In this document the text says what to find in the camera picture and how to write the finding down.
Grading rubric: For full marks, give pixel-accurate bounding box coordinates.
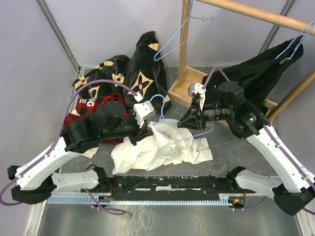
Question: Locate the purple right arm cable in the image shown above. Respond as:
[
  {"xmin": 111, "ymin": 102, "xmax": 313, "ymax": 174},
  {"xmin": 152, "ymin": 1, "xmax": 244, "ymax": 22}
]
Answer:
[{"xmin": 203, "ymin": 66, "xmax": 315, "ymax": 214}]

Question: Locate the white dress shirt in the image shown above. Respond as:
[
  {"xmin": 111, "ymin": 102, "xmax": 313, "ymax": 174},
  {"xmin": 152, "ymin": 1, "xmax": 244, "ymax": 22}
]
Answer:
[{"xmin": 111, "ymin": 121, "xmax": 213, "ymax": 175}]

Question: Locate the black beige patterned fleece blanket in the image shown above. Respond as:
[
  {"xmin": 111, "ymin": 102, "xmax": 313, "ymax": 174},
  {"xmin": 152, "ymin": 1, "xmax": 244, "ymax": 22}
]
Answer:
[{"xmin": 72, "ymin": 31, "xmax": 172, "ymax": 114}]

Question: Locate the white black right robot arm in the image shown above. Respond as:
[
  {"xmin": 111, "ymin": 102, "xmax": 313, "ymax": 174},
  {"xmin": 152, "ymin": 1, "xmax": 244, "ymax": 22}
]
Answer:
[{"xmin": 177, "ymin": 81, "xmax": 315, "ymax": 216}]

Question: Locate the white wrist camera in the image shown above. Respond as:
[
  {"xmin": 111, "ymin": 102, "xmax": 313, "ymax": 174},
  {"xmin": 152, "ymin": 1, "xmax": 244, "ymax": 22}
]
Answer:
[
  {"xmin": 133, "ymin": 92, "xmax": 156, "ymax": 128},
  {"xmin": 188, "ymin": 83, "xmax": 206, "ymax": 110}
]

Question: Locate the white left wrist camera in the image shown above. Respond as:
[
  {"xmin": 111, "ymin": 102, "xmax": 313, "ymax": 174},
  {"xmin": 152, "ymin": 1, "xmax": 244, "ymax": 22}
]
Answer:
[{"xmin": 133, "ymin": 92, "xmax": 156, "ymax": 128}]

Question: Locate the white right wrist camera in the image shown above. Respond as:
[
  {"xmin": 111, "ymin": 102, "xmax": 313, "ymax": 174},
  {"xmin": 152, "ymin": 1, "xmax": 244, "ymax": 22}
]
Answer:
[{"xmin": 188, "ymin": 83, "xmax": 206, "ymax": 110}]

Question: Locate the wooden clothes rack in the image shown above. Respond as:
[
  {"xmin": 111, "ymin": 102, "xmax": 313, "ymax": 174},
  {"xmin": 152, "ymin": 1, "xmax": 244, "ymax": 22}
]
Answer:
[{"xmin": 158, "ymin": 0, "xmax": 315, "ymax": 128}]

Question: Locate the cream folded cloth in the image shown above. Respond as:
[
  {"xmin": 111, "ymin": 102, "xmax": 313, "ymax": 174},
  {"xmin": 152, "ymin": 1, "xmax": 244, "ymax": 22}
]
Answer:
[{"xmin": 81, "ymin": 146, "xmax": 100, "ymax": 159}]

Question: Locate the red black plaid shirt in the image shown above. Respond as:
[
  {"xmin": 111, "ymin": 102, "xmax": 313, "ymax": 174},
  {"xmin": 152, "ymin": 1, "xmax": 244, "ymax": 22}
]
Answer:
[{"xmin": 61, "ymin": 93, "xmax": 128, "ymax": 153}]

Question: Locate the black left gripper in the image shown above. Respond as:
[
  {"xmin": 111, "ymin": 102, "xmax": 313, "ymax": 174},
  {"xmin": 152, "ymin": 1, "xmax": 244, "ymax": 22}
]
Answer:
[{"xmin": 101, "ymin": 110, "xmax": 155, "ymax": 146}]

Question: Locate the light blue hanger with shirt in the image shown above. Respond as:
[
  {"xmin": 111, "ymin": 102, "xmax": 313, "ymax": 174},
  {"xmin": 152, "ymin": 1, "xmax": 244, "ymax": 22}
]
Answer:
[{"xmin": 275, "ymin": 21, "xmax": 315, "ymax": 64}]

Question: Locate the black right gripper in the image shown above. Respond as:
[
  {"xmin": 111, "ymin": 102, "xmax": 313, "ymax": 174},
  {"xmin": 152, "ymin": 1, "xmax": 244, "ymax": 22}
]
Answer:
[{"xmin": 177, "ymin": 97, "xmax": 232, "ymax": 131}]

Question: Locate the aluminium frame rail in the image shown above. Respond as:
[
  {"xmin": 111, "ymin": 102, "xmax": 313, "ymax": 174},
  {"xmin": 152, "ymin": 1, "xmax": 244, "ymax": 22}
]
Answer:
[{"xmin": 35, "ymin": 0, "xmax": 80, "ymax": 71}]

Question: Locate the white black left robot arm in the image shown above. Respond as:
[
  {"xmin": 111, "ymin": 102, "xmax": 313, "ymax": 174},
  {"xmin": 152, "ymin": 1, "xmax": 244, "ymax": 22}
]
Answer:
[{"xmin": 8, "ymin": 100, "xmax": 156, "ymax": 205}]

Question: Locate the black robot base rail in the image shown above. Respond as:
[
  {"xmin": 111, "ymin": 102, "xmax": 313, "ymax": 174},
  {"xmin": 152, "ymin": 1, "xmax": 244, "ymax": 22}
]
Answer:
[{"xmin": 81, "ymin": 167, "xmax": 252, "ymax": 207}]

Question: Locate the black button shirt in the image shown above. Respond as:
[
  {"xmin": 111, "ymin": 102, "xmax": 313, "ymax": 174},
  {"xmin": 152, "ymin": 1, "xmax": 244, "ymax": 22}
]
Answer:
[{"xmin": 201, "ymin": 38, "xmax": 305, "ymax": 114}]

